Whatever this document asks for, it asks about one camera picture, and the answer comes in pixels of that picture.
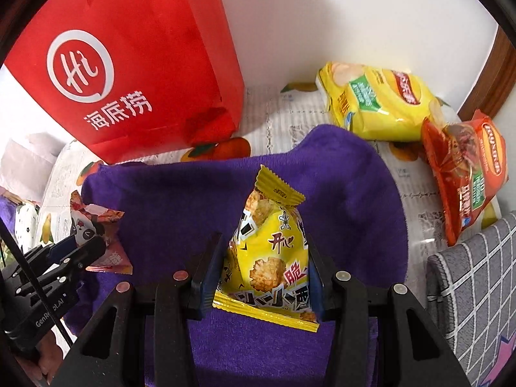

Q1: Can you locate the purple towel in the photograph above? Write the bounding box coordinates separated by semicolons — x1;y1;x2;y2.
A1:
64;124;410;387

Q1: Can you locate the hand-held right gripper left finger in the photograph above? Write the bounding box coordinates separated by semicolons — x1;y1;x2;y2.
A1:
52;232;224;387

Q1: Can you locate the pink red snack packet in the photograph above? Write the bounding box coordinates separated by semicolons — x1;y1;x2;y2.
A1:
70;189;134;275

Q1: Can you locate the orange chip bag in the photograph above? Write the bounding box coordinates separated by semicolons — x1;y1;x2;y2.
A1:
421;109;512;247

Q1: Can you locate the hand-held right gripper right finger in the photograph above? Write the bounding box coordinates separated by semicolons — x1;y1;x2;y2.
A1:
306;244;472;387

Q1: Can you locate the white plastic bag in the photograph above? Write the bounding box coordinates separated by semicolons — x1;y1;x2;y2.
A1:
0;133;67;206

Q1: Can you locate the grey checked blanket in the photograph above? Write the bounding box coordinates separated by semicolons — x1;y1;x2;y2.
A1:
425;212;516;387

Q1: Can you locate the wooden door frame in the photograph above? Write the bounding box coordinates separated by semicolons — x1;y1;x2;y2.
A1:
457;24;516;124

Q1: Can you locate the white black-spotted object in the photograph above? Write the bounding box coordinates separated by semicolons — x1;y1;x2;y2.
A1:
14;203;42;251

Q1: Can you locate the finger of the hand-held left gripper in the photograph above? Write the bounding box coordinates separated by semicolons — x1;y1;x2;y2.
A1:
44;238;107;288
22;236;80;269

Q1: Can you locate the yellow snack packet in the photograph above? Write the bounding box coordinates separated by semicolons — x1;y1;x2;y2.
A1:
212;164;320;333

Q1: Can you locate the yellow chip bag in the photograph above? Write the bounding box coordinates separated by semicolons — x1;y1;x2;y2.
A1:
316;61;446;142

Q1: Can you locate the thin black cable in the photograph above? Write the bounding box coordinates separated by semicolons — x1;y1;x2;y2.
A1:
0;220;75;347

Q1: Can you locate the red paper bag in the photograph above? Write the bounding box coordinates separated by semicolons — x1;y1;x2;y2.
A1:
3;0;246;165

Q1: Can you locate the person's left hand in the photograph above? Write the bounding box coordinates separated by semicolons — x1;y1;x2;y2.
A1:
37;331;67;385

